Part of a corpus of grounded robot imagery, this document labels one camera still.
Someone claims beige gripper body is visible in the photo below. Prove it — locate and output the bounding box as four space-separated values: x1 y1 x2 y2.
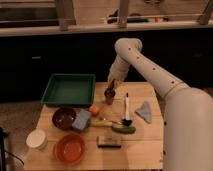
108 61 129 88

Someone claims white cup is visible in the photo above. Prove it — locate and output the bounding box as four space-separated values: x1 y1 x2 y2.
26 129 47 150

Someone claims blue sponge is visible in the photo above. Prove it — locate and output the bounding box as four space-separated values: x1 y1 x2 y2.
72 109 91 131

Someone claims green plastic tray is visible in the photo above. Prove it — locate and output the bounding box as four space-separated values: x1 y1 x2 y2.
41 74 96 108

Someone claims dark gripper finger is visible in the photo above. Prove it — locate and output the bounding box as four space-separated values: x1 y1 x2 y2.
113 81 117 90
108 80 114 89

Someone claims grey folded cloth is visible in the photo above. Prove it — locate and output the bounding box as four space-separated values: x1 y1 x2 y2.
135 101 152 124

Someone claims yellow handled spoon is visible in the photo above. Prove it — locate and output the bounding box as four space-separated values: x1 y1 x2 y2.
90 119 122 127

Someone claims purple grapes bunch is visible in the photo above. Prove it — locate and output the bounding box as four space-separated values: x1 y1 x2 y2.
104 88 115 97

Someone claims orange plastic bowl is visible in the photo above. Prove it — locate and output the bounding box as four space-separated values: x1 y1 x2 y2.
53 133 85 166

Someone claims white handled black brush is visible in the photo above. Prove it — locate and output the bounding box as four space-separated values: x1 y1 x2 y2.
122 94 132 126

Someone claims small orange fruit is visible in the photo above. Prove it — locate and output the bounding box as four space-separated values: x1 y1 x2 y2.
89 105 100 117

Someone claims dark brown bowl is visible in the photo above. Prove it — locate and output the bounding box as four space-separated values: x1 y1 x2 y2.
52 108 76 130

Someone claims wooden block eraser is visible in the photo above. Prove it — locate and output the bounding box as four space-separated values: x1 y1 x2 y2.
97 136 121 148

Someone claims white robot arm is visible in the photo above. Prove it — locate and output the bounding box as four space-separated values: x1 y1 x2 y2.
108 38 213 171

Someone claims green cucumber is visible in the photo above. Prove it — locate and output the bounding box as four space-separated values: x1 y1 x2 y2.
111 126 136 134

